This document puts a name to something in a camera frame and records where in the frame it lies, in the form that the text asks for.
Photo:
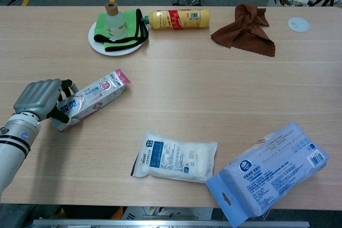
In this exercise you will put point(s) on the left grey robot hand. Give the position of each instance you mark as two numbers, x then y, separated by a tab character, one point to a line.
42	97

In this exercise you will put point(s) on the red and white toothpaste box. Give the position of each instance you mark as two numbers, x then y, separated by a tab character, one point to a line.
93	98

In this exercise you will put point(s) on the white round plate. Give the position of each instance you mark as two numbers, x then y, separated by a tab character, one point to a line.
117	47

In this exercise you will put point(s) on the green microfibre cloth black trim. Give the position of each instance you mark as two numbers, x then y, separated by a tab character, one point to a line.
120	30

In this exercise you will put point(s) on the clear bottle with wooden cap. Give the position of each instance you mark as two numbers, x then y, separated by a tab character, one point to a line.
115	23

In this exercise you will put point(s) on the white cotton pad pack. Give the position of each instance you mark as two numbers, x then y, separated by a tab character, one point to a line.
176	158

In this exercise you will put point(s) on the yellow bottle with red label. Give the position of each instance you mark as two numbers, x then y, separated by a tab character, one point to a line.
179	19

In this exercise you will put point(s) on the brown cloth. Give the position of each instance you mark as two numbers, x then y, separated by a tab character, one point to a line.
245	31

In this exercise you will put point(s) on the blue wet wipes pack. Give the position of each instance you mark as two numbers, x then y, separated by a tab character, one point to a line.
267	174

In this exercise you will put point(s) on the aluminium profile rail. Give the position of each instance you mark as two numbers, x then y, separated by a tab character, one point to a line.
171	223

